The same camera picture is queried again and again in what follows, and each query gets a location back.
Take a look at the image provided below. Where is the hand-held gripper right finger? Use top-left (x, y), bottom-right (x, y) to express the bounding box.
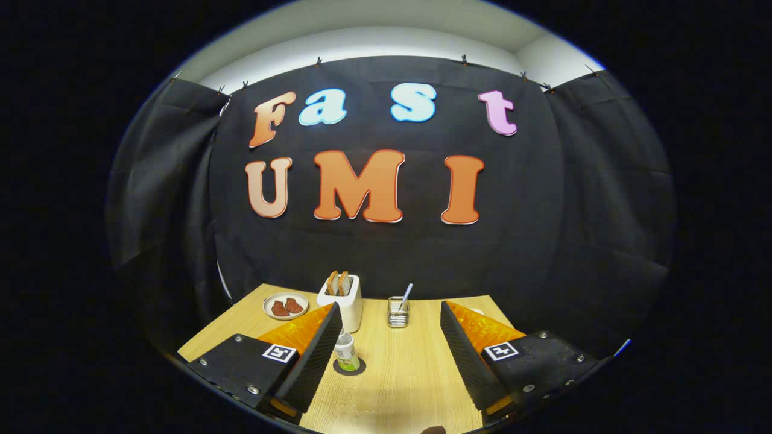
top-left (440, 300), bottom-right (602, 417)

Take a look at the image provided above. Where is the wire mesh cutlery holder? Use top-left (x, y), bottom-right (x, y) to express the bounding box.
top-left (388, 296), bottom-right (411, 329)

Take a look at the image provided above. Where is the dark round coaster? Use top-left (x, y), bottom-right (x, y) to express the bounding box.
top-left (332, 357), bottom-right (367, 377)

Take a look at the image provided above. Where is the clear plastic juice bottle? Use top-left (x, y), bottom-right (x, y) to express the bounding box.
top-left (334, 329), bottom-right (361, 372)

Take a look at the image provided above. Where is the white toaster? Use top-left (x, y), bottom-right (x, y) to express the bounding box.
top-left (317, 274), bottom-right (363, 333)

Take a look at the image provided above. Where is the white round plate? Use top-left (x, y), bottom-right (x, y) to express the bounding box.
top-left (263, 292), bottom-right (309, 321)

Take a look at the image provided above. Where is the wooden table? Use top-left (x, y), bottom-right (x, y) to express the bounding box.
top-left (178, 283), bottom-right (519, 434)

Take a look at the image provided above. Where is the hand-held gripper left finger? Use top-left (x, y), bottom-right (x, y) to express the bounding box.
top-left (186, 301), bottom-right (343, 423)

